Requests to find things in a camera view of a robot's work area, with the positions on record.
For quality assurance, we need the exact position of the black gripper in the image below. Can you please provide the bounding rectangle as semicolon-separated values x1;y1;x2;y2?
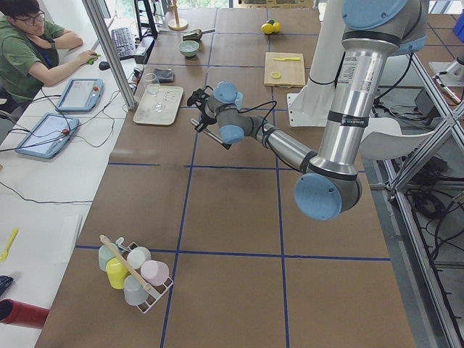
195;107;217;131

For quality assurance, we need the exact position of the light blue plastic cup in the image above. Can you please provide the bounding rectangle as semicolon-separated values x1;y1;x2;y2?
234;91;244;111

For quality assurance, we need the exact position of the yellow lemon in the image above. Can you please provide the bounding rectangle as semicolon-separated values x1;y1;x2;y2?
261;23;274;35
273;22;281;33

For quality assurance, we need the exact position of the white cup in rack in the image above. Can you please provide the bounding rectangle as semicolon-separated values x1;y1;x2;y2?
127;246;151;270

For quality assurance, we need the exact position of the pink cup in rack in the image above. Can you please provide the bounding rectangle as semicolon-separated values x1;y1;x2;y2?
140;260;170;286

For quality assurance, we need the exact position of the green cup in rack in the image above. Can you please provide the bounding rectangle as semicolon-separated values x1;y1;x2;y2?
98;245;114;272

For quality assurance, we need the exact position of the yellow cup in rack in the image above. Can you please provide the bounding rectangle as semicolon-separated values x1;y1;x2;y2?
105;257;130;289

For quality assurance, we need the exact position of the grey cup in rack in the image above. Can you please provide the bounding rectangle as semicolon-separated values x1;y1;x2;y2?
123;275;148;306

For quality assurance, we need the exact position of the cream bear tray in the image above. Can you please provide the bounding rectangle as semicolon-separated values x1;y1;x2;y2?
133;86;183;126

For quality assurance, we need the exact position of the clear wine glass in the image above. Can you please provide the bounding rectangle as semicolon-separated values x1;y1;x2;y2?
144;72;164;112

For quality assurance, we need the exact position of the grey folded cloth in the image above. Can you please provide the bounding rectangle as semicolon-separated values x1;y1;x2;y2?
153;68;175;83

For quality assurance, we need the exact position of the green bowl with ice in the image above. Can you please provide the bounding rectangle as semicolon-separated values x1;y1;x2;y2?
178;40;200;58

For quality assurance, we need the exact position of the metal ice scoop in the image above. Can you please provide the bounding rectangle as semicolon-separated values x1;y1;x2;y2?
183;28;216;41

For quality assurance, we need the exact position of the wooden cutting board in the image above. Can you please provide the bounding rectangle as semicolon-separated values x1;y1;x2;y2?
264;52;306;88

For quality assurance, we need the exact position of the wooden mug tree stand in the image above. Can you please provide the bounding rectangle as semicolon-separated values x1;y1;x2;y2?
167;0;189;31

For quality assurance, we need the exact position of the yellow plastic knife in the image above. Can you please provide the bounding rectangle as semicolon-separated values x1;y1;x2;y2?
273;57;301;62

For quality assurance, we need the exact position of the black computer mouse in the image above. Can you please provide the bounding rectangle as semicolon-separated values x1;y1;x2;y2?
99;61;110;71

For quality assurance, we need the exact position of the black keyboard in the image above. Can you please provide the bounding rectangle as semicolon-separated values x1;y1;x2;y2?
110;28;136;60

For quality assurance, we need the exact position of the upper blue teach pendant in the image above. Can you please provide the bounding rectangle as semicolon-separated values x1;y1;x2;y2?
55;78;104;113

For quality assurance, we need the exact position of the blue teach pendant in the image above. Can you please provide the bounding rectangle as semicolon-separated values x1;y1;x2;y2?
15;112;80;160
55;78;104;113

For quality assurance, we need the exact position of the lower blue teach pendant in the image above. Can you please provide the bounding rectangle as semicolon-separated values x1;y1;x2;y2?
15;112;80;160

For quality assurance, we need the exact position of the person in green shirt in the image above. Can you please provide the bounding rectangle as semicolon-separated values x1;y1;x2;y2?
1;1;98;105

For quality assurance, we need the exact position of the yellow spatula on desk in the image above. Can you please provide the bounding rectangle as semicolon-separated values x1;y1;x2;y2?
0;228;19;262

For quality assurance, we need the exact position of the red bottle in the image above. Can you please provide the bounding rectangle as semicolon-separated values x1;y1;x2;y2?
1;299;49;329

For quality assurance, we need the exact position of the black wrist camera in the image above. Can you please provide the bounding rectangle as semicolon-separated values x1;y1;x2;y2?
186;85;212;110

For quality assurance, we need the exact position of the wooden rack handle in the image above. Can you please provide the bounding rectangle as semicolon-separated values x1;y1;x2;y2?
99;234;153;292

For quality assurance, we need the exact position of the aluminium frame post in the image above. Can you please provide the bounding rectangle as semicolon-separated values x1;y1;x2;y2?
82;0;136;110

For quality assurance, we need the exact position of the white wire cup rack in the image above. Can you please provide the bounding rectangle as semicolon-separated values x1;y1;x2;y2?
116;237;173;313

